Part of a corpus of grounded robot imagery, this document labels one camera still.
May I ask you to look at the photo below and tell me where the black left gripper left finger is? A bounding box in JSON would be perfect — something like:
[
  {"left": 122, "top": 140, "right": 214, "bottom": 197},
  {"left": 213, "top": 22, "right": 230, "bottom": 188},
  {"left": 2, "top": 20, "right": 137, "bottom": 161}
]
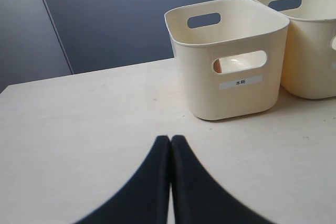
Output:
[{"left": 77, "top": 135, "right": 171, "bottom": 223}]

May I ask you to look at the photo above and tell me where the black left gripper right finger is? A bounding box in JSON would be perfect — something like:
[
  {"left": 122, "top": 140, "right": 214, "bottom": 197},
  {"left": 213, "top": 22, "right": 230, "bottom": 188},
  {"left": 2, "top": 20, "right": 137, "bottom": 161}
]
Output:
[{"left": 171, "top": 135, "right": 263, "bottom": 223}]

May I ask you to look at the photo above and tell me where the brown wooden cup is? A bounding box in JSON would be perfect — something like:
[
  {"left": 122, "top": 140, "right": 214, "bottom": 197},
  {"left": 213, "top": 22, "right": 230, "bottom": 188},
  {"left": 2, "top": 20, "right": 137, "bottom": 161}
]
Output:
[{"left": 213, "top": 59, "right": 222, "bottom": 73}]

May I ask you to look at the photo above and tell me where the cream left plastic bin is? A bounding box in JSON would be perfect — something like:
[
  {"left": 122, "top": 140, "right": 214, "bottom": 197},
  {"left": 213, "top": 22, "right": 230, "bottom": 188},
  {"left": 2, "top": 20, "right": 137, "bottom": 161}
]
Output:
[{"left": 164, "top": 0, "right": 290, "bottom": 120}]

